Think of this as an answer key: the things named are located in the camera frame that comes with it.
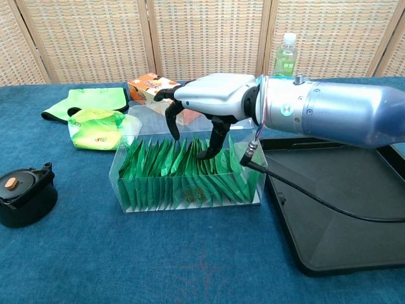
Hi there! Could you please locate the black plastic tray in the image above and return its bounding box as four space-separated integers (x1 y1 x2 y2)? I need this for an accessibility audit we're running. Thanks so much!
259 136 405 277

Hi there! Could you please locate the blue table cloth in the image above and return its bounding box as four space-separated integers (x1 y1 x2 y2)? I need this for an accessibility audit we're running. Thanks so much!
0 75 405 304

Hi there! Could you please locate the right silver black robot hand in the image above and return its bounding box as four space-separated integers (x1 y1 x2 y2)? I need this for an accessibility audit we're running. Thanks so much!
154 73 258 160

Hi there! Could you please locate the clear bottle with green label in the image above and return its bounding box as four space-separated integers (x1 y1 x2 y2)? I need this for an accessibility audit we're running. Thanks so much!
272 32 298 77

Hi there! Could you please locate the clear box of green sachets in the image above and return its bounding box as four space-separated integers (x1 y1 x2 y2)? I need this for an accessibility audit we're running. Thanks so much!
108 106 268 213

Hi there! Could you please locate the black kettle with wooden knob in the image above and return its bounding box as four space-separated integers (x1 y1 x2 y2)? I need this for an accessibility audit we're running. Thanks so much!
0 161 59 229

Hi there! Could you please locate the woven rattan screen panel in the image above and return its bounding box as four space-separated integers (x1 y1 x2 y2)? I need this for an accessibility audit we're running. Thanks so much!
145 0 273 82
15 0 158 85
375 17 405 78
261 0 405 80
0 0 52 87

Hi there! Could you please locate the black cable with metal connector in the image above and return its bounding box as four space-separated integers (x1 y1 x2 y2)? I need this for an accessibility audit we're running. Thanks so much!
239 141 405 223

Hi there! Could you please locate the orange biscuit box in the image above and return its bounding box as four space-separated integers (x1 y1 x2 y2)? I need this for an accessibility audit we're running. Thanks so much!
127 73 203 126

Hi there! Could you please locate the green yellow snack bag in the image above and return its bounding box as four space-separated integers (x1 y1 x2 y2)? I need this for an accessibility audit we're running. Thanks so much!
66 108 144 151

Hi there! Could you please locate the green cloth with black trim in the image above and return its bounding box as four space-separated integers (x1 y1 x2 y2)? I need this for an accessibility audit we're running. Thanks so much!
40 87 130 123

